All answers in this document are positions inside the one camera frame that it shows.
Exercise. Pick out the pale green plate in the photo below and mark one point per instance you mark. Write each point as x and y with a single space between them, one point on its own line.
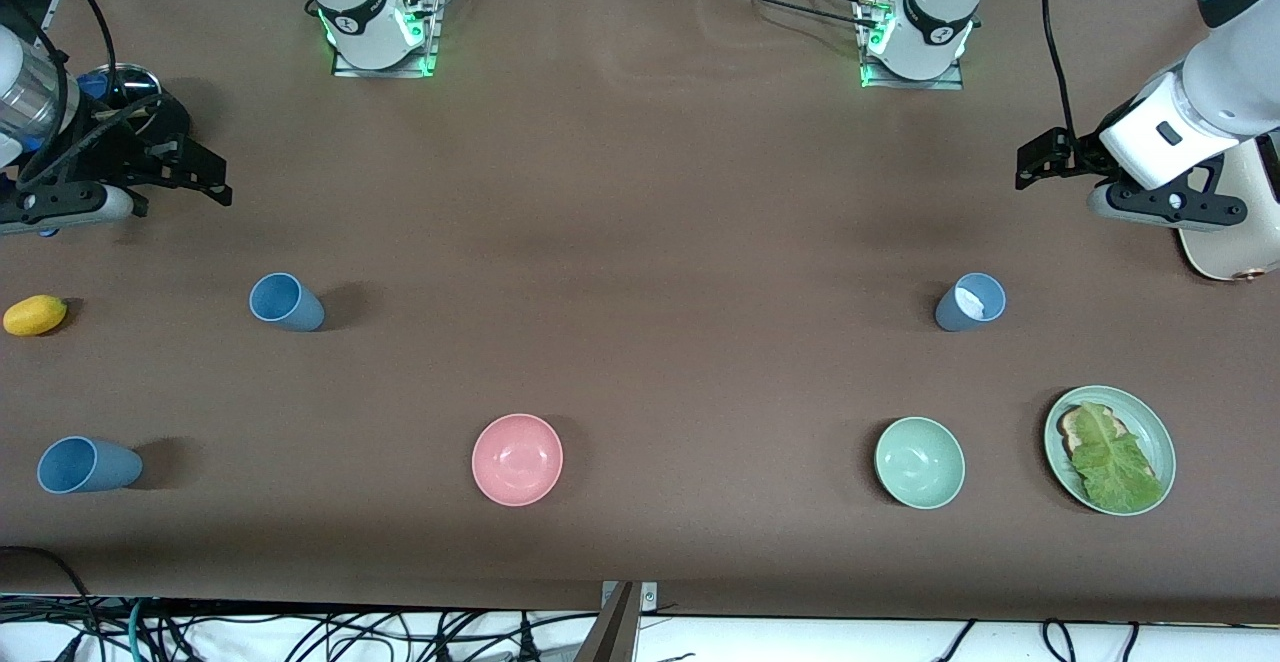
1150 432

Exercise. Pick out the bread slice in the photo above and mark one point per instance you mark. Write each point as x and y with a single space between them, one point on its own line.
1072 430

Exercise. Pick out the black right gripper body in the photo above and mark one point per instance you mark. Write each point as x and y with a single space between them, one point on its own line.
140 142

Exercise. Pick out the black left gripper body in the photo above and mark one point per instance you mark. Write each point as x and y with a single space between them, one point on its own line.
1082 154

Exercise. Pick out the cream white appliance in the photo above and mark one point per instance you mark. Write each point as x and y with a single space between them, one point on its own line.
1232 242

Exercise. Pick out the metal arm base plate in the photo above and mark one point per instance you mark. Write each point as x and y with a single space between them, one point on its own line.
945 83
342 66

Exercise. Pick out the grey camera stand pole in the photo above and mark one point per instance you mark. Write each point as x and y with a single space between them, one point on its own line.
612 632

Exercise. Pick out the green lettuce leaf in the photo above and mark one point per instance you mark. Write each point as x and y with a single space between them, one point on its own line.
1115 462

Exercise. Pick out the aluminium table side rail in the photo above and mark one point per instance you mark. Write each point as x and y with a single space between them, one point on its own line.
53 8

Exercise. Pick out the yellow toy lemon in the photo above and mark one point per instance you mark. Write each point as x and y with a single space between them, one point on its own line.
33 315

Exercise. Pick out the blue plastic cup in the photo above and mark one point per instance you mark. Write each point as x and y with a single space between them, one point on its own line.
95 466
962 310
290 307

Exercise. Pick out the pink bowl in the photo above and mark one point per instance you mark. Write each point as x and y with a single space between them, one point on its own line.
517 460

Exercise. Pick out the metal table edge bracket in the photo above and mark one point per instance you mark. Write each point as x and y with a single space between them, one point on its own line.
648 597

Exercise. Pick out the pale green bowl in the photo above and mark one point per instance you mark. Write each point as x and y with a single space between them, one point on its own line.
919 463

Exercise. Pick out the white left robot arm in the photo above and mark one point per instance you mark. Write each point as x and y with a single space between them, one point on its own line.
1230 82

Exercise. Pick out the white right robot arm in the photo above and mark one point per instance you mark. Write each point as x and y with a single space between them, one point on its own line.
370 12

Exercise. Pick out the brown table cover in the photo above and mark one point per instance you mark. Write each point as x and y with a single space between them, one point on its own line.
640 192

